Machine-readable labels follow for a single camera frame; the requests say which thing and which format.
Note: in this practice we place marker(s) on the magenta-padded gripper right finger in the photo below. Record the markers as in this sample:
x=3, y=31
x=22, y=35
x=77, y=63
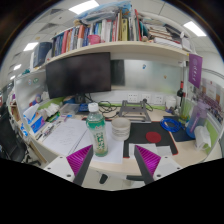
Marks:
x=148, y=159

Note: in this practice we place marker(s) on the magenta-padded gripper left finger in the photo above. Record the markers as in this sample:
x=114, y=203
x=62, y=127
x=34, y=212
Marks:
x=80, y=160

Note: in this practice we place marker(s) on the green-labelled clear drink bottle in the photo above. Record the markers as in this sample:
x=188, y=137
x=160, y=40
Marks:
x=98, y=136

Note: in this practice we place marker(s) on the small white paper napkin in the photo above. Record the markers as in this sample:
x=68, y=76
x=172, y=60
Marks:
x=165, y=150

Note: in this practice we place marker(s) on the flat round red coaster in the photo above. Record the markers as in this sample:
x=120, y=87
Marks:
x=153, y=137

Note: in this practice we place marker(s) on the black desk mat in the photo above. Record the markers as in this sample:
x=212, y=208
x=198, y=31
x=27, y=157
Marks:
x=138, y=133

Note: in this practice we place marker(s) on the white handwritten paper sheet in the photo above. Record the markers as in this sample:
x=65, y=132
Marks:
x=65, y=135

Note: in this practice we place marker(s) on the plain white paper sheet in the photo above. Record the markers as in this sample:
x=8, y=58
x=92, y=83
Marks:
x=115, y=148

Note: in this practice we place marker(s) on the dark blue mat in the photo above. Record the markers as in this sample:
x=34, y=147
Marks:
x=181, y=136

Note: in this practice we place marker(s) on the white paper cup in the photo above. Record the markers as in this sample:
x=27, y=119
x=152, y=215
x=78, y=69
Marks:
x=120, y=129

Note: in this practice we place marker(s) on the grey metal laptop stand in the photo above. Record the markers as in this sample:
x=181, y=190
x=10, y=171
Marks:
x=133, y=111

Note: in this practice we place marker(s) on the clear plastic box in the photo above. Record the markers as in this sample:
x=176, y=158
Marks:
x=69, y=109

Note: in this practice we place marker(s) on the small blue box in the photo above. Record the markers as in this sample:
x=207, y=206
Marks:
x=83, y=108

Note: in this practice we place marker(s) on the white tissue pack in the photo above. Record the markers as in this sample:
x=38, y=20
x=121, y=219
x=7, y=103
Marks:
x=202, y=136

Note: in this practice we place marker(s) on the blue and white tissue box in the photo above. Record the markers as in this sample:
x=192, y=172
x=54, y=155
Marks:
x=35, y=121

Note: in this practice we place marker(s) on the white lidded jar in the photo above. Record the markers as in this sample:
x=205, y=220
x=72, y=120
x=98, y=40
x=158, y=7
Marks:
x=170, y=102

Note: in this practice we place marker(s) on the clear green tumbler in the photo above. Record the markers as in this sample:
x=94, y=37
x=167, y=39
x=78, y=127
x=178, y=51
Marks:
x=186, y=110

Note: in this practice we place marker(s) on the black office chair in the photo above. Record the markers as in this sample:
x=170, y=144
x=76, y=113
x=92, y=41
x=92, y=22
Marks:
x=10, y=140

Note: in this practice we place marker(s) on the dark wine bottle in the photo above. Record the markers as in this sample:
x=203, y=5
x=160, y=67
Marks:
x=181, y=93

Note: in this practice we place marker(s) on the black computer monitor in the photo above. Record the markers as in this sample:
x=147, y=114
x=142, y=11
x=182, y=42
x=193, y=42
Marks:
x=78, y=75

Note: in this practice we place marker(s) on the group photo poster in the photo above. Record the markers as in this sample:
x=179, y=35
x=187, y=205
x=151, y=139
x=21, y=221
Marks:
x=213, y=100

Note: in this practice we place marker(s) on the small black panel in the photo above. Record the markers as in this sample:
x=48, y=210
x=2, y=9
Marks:
x=117, y=71

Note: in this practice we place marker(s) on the purple pennant flag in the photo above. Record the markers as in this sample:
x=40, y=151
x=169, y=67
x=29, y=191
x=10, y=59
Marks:
x=195, y=70

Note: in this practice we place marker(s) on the wooden shelf with books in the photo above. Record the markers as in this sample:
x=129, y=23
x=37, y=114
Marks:
x=110, y=46

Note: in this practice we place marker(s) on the white wall power socket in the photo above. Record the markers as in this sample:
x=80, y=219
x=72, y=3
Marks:
x=146, y=98
x=132, y=97
x=158, y=99

